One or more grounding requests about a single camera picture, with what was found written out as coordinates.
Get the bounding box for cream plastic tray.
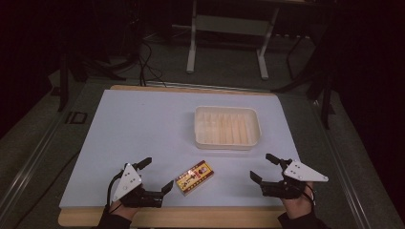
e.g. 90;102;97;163
193;105;263;152

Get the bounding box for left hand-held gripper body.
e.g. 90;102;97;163
113;162;163;210

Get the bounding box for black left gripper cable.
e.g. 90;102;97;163
105;171;126;212

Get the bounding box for black floor plate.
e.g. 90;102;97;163
64;111;89;125

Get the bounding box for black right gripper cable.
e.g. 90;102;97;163
305;183;317;208

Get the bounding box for person's left hand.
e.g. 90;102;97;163
109;199;140;221

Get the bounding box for thin black floor cable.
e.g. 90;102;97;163
13;151;80;229

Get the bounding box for person's right hand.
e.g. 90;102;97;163
282;181;317;221

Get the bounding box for black tripod stand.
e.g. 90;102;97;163
271;18;338;131

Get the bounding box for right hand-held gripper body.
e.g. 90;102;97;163
261;158;330;200

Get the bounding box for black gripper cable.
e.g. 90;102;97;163
305;183;317;208
105;171;126;212

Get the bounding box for black floor cables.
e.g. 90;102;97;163
137;39;168;88

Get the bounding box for yellow and red small box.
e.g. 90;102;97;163
175;159;215;197

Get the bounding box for white table mat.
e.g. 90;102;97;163
58;89;301;210

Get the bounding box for white metal desk frame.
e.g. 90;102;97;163
185;0;282;81

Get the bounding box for grey metal floor rail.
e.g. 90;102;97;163
309;98;373;229
0;104;75;220

